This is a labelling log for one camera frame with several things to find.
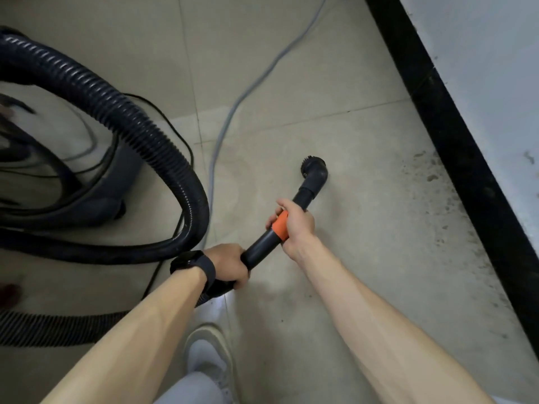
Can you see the person's right hand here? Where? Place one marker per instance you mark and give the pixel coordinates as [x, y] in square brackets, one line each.
[297, 231]

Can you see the white shoe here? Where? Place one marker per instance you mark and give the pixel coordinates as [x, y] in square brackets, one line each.
[208, 353]

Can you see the black smartwatch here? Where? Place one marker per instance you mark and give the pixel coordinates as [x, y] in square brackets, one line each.
[193, 265]

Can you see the black baseboard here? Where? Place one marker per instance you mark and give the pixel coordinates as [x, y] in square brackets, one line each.
[463, 164]

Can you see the grey vacuum cleaner orange knobs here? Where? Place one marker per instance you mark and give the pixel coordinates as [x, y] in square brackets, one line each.
[42, 164]

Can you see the person's left hand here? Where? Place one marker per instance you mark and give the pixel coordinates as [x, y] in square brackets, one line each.
[227, 262]

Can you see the person's right forearm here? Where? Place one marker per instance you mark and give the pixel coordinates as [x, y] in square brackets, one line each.
[387, 336]

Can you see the light grey trousers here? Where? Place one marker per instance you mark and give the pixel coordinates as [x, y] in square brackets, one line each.
[193, 391]

